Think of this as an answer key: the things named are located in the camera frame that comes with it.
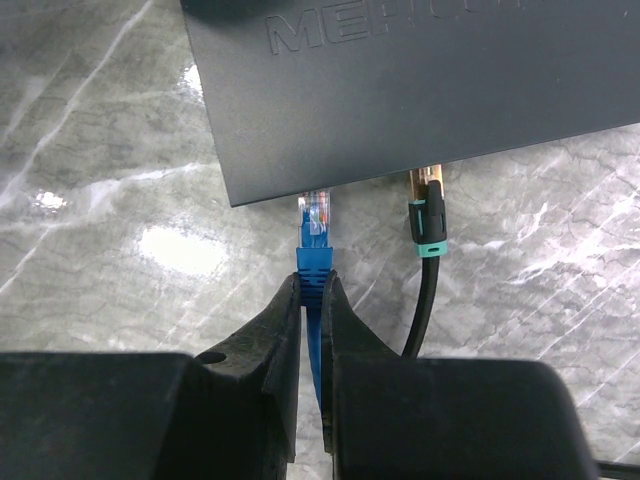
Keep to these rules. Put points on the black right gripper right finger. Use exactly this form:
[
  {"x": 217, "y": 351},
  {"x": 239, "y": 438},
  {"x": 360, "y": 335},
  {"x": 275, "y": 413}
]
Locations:
[{"x": 386, "y": 416}]

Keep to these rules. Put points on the black network switch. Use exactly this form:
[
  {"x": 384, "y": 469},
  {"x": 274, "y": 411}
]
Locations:
[{"x": 305, "y": 95}]

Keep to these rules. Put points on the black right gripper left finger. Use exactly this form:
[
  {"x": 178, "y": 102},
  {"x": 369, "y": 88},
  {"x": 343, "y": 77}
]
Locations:
[{"x": 227, "y": 413}]

